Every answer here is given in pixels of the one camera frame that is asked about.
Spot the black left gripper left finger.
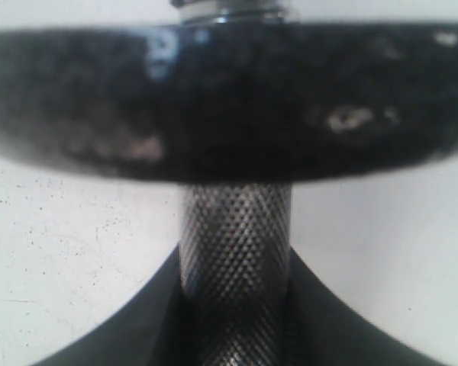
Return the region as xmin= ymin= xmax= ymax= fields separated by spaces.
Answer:
xmin=37 ymin=249 xmax=187 ymax=366

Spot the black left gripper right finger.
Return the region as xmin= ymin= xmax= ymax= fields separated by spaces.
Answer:
xmin=285 ymin=251 xmax=424 ymax=365

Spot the chrome threaded dumbbell bar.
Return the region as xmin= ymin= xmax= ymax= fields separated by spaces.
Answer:
xmin=169 ymin=0 xmax=302 ymax=366

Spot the black weight plate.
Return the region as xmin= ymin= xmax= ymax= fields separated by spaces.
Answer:
xmin=0 ymin=22 xmax=458 ymax=183

